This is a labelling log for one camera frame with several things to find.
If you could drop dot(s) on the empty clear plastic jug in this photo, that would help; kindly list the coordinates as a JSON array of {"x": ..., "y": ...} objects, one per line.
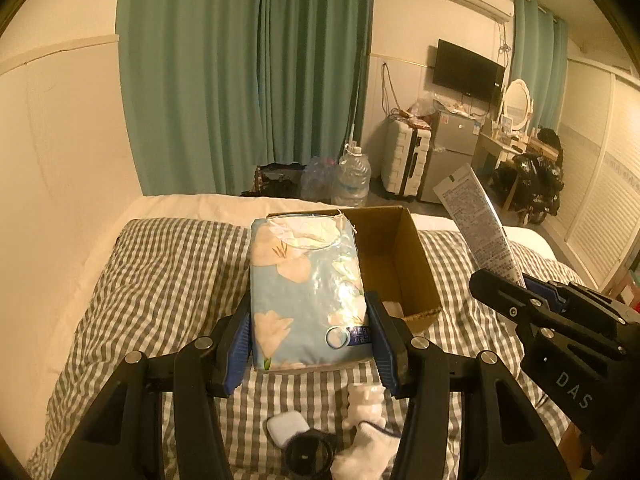
[{"x": 317, "y": 177}]

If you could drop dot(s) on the white vanity desk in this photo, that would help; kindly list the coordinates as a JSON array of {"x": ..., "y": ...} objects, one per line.
[{"x": 495, "y": 147}]

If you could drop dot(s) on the white suitcase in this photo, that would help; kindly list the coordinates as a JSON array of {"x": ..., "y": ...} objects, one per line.
[{"x": 405, "y": 157}]

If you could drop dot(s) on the brown cardboard box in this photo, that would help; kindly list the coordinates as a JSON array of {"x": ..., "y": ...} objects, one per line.
[{"x": 395, "y": 255}]

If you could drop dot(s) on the black plastic bag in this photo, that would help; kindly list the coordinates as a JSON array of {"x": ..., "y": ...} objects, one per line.
[{"x": 535, "y": 180}]

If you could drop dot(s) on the silver small fridge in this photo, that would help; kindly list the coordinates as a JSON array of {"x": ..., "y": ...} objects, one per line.
[{"x": 452, "y": 155}]

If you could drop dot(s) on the white sock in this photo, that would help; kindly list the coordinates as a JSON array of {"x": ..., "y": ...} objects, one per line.
[{"x": 365, "y": 420}]

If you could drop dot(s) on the narrow green curtain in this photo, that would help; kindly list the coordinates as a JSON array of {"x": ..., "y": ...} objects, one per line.
[{"x": 537, "y": 70}]

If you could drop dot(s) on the white printed tube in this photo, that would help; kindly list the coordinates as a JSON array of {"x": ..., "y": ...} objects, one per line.
[{"x": 475, "y": 215}]

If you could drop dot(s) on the large clear water jug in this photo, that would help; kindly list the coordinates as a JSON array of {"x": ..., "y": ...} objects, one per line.
[{"x": 352, "y": 177}]

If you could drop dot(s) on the grey checked blanket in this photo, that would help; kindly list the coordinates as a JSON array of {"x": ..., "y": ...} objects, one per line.
[{"x": 165, "y": 280}]

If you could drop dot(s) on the white oval mirror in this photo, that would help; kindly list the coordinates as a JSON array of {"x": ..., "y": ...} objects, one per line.
[{"x": 517, "y": 100}]

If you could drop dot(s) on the clear plastic bag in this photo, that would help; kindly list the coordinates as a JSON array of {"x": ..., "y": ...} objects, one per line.
[{"x": 420, "y": 109}]

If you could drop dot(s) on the white louvred wardrobe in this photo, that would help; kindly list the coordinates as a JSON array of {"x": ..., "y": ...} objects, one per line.
[{"x": 600, "y": 170}]

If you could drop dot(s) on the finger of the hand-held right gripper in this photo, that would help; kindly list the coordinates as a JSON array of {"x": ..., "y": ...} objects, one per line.
[
  {"x": 510, "y": 302},
  {"x": 547, "y": 291}
]

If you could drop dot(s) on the wide green curtain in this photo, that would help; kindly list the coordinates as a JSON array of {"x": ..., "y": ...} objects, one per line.
[{"x": 225, "y": 70}]

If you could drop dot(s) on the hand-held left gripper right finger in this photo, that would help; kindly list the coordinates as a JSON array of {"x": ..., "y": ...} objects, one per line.
[{"x": 386, "y": 357}]

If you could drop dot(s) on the floral blue tissue pack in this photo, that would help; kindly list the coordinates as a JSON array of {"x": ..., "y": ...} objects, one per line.
[{"x": 305, "y": 290}]

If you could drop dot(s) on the dark woven basket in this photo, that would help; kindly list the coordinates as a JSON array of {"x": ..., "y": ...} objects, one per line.
[{"x": 275, "y": 180}]

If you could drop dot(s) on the black wall television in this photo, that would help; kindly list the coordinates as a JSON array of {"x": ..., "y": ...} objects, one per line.
[{"x": 467, "y": 72}]

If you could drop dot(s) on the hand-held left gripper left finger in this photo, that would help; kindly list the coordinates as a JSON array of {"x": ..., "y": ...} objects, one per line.
[{"x": 234, "y": 357}]

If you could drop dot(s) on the white earbuds case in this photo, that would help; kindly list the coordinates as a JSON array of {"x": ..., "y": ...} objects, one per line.
[{"x": 287, "y": 429}]

